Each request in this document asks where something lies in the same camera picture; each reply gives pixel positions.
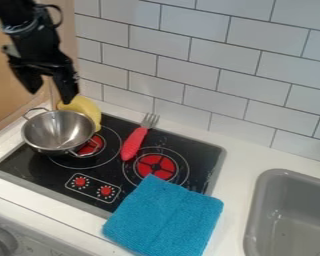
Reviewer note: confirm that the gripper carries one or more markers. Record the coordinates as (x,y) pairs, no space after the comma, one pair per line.
(36,46)

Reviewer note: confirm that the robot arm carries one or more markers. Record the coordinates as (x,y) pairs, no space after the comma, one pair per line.
(11,11)

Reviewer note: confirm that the toy stove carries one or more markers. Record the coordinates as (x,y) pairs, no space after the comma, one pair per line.
(109,160)

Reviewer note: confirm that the red fork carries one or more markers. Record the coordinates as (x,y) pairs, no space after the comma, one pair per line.
(135,141)

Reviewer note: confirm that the silver pot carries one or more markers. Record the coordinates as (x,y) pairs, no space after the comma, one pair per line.
(58,131)

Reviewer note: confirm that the blue cloth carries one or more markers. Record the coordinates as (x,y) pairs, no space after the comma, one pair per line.
(165,218)

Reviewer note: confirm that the toy sink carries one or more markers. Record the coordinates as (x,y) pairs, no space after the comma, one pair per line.
(291,216)

